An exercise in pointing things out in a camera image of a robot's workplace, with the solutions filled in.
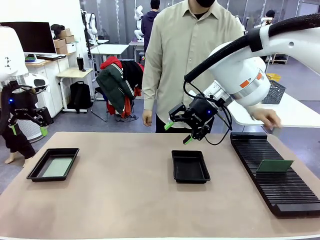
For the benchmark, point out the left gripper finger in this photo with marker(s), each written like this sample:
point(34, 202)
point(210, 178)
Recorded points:
point(13, 126)
point(45, 118)

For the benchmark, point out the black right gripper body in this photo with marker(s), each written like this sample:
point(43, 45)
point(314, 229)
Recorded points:
point(201, 110)

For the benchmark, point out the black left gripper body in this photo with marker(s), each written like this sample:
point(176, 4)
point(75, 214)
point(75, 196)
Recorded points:
point(23, 101)

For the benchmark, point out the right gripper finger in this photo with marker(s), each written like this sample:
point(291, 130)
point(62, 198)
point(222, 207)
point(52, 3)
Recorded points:
point(200, 132)
point(177, 113)

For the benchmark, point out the green glass plate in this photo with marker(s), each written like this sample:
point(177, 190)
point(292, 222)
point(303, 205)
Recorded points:
point(58, 167)
point(275, 166)

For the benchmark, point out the black ESD tray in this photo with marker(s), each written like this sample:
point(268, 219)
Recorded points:
point(190, 166)
point(35, 172)

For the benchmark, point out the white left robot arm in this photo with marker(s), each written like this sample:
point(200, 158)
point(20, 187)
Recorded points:
point(10, 55)

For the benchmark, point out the beige sleeved right forearm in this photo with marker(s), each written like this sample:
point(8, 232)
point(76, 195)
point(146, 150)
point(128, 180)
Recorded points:
point(150, 95)

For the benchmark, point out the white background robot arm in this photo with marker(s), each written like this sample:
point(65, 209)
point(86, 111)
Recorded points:
point(138, 15)
point(91, 25)

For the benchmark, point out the beige sleeved left forearm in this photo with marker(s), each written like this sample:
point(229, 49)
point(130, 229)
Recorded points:
point(253, 109)

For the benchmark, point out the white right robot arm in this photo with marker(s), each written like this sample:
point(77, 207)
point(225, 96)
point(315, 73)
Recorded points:
point(240, 72)

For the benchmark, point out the person's right hand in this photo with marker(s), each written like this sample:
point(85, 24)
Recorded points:
point(147, 118)

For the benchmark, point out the person's left hand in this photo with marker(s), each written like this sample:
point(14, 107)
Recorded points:
point(267, 118)

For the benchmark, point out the white cylindrical air purifier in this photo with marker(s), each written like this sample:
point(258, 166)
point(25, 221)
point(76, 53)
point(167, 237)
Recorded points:
point(28, 128)

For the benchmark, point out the black backpack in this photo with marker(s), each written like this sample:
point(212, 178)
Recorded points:
point(80, 96)

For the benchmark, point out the green bowl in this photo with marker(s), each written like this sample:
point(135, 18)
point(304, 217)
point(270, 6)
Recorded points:
point(30, 59)

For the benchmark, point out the black laptop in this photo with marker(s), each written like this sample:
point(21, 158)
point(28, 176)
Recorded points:
point(51, 57)

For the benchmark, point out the small wooden top table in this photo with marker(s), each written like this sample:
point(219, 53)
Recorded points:
point(75, 73)

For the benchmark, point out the person in beige shirt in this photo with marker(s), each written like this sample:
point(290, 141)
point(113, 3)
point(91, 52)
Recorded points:
point(180, 55)

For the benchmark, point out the black jacket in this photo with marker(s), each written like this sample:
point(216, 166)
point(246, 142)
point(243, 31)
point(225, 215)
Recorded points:
point(132, 72)

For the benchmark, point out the brown cardboard box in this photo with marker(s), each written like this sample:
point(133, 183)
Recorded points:
point(65, 33)
point(61, 50)
point(59, 43)
point(70, 39)

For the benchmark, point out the black computer monitor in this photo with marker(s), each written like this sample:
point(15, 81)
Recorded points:
point(35, 37)

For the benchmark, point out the black tumbler with straw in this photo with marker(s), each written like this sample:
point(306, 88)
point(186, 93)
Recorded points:
point(81, 63)

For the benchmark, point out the dark green jacket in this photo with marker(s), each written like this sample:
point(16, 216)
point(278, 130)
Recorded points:
point(112, 85)

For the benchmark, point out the white storage box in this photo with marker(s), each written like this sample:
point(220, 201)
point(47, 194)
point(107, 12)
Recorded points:
point(71, 48)

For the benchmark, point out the grey mesh basket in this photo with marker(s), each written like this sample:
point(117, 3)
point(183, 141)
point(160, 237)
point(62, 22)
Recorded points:
point(275, 92)

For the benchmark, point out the grey metal workbench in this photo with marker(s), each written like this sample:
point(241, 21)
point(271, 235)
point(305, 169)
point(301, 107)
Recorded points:
point(136, 50)

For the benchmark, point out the yellow plastic bin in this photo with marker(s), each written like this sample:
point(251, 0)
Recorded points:
point(273, 76)

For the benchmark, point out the red jacket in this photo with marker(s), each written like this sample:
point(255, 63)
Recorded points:
point(111, 61)

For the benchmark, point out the metal storage shelf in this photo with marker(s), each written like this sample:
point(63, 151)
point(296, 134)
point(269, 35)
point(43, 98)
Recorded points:
point(278, 58)

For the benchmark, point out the white rounded side table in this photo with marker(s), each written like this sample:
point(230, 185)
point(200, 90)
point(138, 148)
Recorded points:
point(295, 112)

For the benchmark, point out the white background table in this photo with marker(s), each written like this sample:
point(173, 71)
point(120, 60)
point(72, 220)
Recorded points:
point(110, 48)

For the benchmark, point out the person in navy hoodie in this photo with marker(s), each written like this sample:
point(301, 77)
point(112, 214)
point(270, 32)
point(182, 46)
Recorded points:
point(148, 22)

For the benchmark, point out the black slotted board rack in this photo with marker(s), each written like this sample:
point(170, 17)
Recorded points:
point(280, 190)

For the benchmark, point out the black face mask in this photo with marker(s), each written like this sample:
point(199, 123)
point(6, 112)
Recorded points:
point(205, 2)

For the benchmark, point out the background person in beige top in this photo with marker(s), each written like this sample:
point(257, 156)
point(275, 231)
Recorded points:
point(270, 15)

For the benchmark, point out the grey door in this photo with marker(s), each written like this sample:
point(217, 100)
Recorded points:
point(308, 8)

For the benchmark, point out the metal frame chair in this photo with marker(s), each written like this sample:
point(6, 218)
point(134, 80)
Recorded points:
point(98, 110)

